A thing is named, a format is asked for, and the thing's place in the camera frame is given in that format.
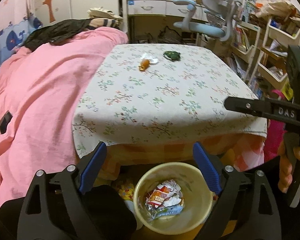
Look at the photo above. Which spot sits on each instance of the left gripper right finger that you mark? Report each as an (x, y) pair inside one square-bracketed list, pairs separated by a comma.
[(246, 207)]

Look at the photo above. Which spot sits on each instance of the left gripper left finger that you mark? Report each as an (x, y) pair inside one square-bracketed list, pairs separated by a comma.
[(53, 207)]

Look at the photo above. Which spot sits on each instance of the orange snack wrapper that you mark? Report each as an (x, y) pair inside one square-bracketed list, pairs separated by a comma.
[(166, 194)]

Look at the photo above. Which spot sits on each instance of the white tissue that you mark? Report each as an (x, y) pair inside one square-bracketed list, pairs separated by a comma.
[(151, 59)]

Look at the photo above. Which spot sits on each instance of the yellow trash bin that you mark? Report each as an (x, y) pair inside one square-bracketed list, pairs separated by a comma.
[(193, 210)]

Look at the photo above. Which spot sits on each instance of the red fabric bag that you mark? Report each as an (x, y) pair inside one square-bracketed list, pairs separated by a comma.
[(275, 132)]

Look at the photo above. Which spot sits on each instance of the white bookshelf rack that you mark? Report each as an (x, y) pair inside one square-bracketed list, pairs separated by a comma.
[(260, 46)]

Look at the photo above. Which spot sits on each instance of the black phone on duvet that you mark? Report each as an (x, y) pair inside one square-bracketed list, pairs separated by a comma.
[(4, 121)]

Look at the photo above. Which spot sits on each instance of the pink duvet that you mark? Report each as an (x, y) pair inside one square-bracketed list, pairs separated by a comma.
[(41, 90)]

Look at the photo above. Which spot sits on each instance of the blue grey desk chair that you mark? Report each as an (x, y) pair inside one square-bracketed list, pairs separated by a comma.
[(220, 14)]

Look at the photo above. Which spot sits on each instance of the green knitted toy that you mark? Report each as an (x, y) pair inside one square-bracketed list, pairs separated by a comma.
[(172, 55)]

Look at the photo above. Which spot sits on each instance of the floral white tablecloth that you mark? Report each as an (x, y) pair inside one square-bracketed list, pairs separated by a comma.
[(170, 102)]

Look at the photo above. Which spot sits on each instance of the white desk with drawers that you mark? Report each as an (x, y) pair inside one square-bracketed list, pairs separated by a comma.
[(146, 19)]

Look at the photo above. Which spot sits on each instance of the black jacket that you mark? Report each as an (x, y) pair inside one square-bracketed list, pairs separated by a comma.
[(56, 34)]

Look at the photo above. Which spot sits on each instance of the striped beige cloth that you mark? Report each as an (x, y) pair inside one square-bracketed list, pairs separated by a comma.
[(102, 22)]

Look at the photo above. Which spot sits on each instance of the whale print curtain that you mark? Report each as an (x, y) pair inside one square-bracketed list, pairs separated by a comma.
[(17, 22)]

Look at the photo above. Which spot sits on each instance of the cream canvas bag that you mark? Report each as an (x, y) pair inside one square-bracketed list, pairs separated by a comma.
[(103, 13)]

